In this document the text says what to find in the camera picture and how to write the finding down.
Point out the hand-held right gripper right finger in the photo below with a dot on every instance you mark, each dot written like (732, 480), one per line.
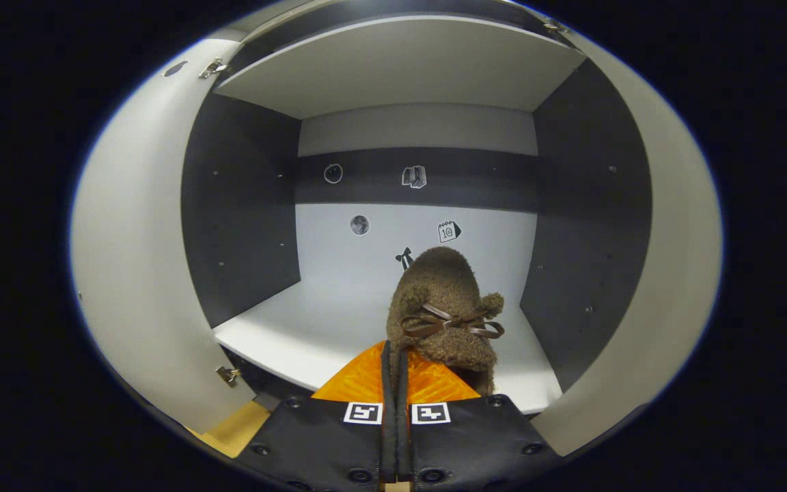
(468, 444)

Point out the grey shoe cabinet door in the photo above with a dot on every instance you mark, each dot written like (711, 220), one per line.
(667, 273)
(134, 260)

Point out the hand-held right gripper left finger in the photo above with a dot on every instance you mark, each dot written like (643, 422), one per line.
(325, 444)

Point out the grey cabinet shelf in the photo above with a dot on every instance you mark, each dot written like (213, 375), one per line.
(318, 335)
(400, 65)

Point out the brown fluffy shoe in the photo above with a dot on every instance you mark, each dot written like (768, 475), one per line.
(445, 301)

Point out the grey shoe cabinet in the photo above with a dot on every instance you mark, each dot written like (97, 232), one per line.
(400, 225)

